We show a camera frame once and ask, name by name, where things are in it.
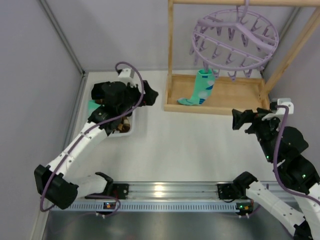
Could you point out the white plastic laundry basket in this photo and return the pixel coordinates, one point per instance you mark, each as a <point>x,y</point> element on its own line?
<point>109,100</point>

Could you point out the purple round clip hanger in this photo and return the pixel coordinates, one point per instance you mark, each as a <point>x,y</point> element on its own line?
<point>233,40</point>

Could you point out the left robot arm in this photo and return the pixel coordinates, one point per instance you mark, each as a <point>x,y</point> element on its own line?
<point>57,181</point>

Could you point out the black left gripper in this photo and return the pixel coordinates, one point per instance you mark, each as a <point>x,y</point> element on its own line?
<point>139,92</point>

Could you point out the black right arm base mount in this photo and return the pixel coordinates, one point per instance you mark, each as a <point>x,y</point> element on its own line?
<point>229,192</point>

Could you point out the brown striped sock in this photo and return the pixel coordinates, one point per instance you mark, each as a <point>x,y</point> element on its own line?
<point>121,125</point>

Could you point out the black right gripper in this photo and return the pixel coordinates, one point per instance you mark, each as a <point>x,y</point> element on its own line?
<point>250,122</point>

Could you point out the black blue sock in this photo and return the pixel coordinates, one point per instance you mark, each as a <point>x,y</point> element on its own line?
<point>100,90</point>

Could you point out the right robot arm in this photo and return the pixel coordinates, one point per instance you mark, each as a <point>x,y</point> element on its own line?
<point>282,147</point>

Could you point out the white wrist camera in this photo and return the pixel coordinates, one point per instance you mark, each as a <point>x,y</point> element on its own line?
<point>278,108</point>
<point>126,76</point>

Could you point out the grey slotted cable duct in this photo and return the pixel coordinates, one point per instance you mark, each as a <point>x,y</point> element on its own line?
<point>131,206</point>

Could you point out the aluminium frame post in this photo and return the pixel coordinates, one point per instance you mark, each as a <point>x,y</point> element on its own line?
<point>58,29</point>

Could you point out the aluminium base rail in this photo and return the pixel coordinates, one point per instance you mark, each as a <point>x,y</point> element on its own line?
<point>172,191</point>

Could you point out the mint green sock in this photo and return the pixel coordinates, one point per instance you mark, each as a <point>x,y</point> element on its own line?
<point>203,86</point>
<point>92,106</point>

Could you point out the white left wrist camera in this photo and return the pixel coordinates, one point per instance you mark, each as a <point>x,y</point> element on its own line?
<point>126,76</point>

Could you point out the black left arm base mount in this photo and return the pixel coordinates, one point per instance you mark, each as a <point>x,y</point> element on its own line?
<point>116,190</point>

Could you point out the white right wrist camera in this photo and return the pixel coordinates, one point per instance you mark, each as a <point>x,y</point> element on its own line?
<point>278,108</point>

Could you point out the wooden hanger rack frame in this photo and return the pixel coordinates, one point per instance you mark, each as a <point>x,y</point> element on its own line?
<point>244,93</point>

